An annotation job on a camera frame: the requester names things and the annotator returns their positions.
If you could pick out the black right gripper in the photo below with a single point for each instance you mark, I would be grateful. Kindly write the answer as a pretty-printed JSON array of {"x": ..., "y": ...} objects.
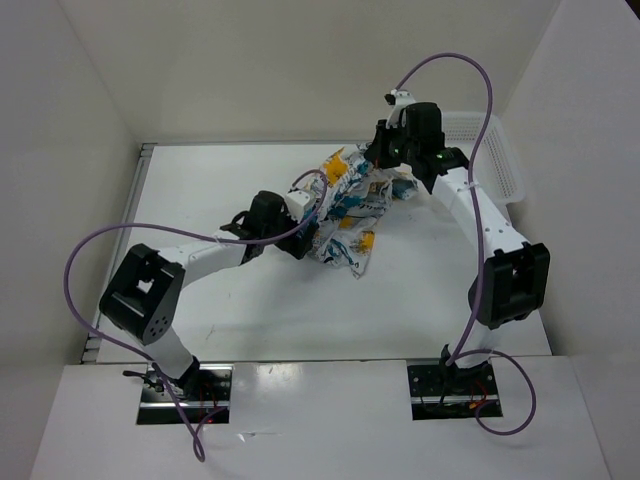
[{"x": 376, "y": 153}]

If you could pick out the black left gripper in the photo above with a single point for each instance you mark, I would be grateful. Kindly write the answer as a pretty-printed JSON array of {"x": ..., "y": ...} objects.
[{"x": 296, "y": 246}]

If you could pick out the colourful patterned shorts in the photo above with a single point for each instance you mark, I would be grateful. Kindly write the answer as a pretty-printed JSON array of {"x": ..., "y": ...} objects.
[{"x": 352, "y": 195}]

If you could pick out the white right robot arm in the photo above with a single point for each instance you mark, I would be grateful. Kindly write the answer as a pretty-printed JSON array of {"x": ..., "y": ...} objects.
[{"x": 512, "y": 272}]

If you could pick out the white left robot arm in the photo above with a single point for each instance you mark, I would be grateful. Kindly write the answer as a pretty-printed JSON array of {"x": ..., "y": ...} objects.
[{"x": 142, "y": 297}]

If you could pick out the white plastic basket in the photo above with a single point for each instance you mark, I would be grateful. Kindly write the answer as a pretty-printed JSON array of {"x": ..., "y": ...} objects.
[{"x": 496, "y": 165}]

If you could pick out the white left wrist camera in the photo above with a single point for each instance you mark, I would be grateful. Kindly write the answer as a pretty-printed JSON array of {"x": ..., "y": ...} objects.
[{"x": 299, "y": 204}]

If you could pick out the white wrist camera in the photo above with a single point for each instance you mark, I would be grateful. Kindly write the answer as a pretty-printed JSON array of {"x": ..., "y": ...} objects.
[
  {"x": 398, "y": 100},
  {"x": 299, "y": 204}
]

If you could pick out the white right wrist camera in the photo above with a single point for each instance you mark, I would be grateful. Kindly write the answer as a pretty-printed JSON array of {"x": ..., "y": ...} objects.
[{"x": 398, "y": 100}]

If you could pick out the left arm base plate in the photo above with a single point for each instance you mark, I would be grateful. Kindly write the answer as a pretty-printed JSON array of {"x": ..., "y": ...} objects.
[{"x": 209, "y": 402}]

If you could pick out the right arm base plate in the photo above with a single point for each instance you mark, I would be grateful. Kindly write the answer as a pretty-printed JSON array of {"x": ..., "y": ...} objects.
[{"x": 435, "y": 398}]

